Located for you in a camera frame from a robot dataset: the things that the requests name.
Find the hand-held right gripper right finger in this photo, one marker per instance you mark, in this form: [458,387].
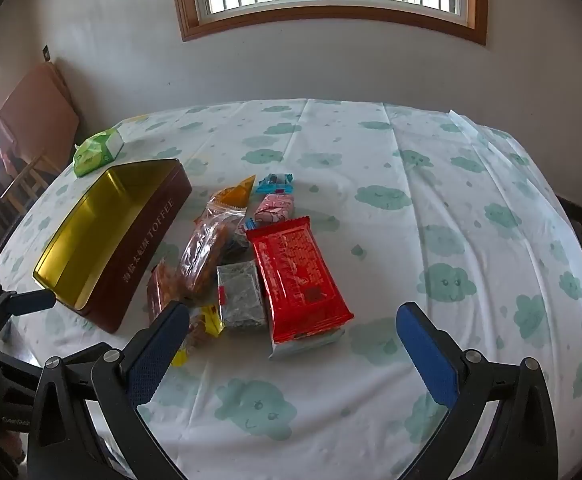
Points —
[427,355]

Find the black wall switch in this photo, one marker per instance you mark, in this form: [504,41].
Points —
[45,52]

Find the wooden stool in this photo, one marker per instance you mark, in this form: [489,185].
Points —
[28,180]

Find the cloud print tablecloth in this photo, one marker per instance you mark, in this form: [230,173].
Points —
[421,160]

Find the green tissue pack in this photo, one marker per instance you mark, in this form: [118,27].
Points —
[96,152]

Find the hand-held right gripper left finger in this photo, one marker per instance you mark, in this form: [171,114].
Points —
[156,355]

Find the wooden framed window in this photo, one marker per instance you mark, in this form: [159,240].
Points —
[271,6]

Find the pink candy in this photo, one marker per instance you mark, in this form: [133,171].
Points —
[275,208]

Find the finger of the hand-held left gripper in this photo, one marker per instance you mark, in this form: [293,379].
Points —
[30,301]

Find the red snack packet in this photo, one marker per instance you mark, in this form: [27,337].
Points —
[296,275]

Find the brown and gold tin box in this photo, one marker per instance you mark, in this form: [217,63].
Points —
[141,255]

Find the orange top snack bag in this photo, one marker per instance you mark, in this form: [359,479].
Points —
[206,250]

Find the brown folded table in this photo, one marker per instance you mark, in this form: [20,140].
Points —
[36,110]

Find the yellow end snack bag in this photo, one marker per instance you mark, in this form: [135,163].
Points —
[163,285]

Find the silver snack packet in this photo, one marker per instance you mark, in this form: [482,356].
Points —
[241,295]

